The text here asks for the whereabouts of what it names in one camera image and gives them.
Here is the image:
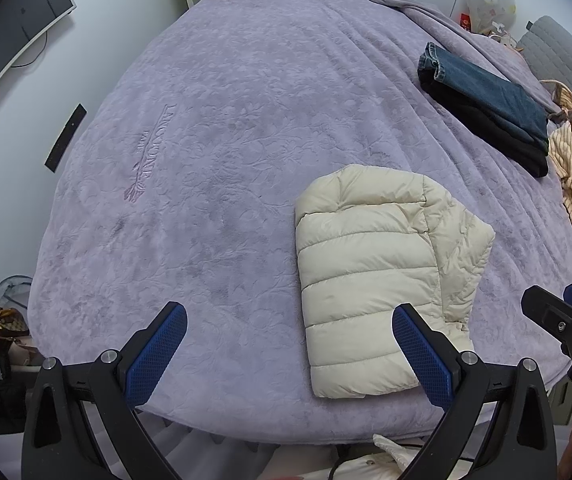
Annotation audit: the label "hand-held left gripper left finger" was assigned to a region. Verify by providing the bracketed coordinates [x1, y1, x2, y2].
[21, 301, 188, 480]

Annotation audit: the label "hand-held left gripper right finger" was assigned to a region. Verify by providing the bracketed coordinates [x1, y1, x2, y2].
[392, 302, 559, 480]

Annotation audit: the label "cream puffer jacket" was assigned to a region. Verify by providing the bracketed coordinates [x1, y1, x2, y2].
[294, 164, 496, 400]

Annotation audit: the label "person's white clothing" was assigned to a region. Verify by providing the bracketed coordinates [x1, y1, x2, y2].
[261, 432, 432, 480]

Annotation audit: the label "brown patterned bag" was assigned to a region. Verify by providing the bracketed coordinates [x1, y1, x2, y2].
[0, 305, 32, 341]

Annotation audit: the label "grey mesh bin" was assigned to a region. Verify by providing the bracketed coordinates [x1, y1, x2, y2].
[0, 275, 34, 321]

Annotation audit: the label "folded black garment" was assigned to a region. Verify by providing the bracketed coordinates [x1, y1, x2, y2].
[418, 72, 550, 178]

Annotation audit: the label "purple embossed blanket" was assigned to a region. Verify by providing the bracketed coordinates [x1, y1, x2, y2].
[28, 0, 572, 446]

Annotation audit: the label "folded blue jeans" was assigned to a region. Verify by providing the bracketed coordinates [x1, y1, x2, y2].
[417, 41, 549, 147]

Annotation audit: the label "grey quilted headboard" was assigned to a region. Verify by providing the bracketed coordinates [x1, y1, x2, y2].
[516, 16, 572, 126]

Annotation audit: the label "white round fan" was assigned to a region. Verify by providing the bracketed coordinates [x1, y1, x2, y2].
[463, 0, 517, 33]

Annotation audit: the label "black wall strip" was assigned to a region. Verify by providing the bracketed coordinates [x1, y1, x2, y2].
[44, 103, 88, 172]

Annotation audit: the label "black monitor cable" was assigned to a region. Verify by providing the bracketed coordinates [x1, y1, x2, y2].
[10, 30, 49, 68]

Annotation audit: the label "white-framed wall monitor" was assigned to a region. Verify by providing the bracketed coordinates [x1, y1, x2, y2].
[0, 0, 78, 104]

